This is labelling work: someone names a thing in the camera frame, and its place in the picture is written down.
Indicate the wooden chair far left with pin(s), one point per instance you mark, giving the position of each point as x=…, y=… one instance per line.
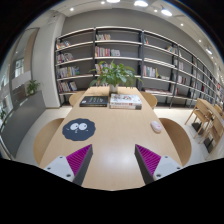
x=75, y=97

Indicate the wooden chair at side table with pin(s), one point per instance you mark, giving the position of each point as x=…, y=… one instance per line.
x=214, y=140

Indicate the black book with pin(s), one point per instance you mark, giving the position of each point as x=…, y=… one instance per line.
x=94, y=101

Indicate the wooden side table right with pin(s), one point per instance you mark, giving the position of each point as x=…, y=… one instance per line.
x=205, y=113

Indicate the dark round cartoon mouse pad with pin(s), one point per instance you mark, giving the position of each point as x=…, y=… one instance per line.
x=79, y=129

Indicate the white red book stack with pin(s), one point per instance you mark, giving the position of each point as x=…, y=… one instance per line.
x=125, y=101

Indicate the large grey wall bookshelf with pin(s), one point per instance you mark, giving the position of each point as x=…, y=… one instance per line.
x=163, y=67

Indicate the wooden chair far right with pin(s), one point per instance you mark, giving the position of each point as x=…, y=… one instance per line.
x=148, y=99

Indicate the white pink computer mouse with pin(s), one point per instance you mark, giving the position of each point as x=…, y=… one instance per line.
x=156, y=126

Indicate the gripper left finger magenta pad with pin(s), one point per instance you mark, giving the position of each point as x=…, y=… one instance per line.
x=72, y=167

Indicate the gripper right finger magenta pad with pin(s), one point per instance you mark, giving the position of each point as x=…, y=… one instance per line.
x=153, y=166

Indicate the potted plant by window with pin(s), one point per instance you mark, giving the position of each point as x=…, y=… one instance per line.
x=32, y=87

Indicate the green potted plant on table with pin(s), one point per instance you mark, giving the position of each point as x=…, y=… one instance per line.
x=114, y=75

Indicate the wooden chair near right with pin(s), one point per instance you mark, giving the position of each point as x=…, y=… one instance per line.
x=179, y=138

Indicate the wooden chair near left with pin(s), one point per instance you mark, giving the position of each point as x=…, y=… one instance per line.
x=44, y=137

